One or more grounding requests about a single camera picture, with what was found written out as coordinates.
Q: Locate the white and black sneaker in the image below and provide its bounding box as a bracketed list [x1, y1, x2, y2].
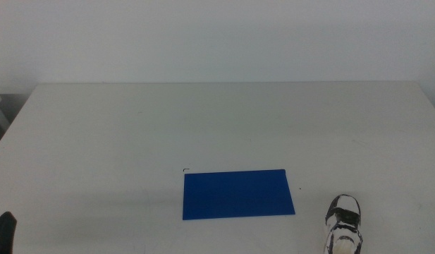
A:
[323, 194, 364, 254]

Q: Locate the blue rectangular mat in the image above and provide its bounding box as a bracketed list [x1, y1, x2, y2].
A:
[182, 169, 296, 221]

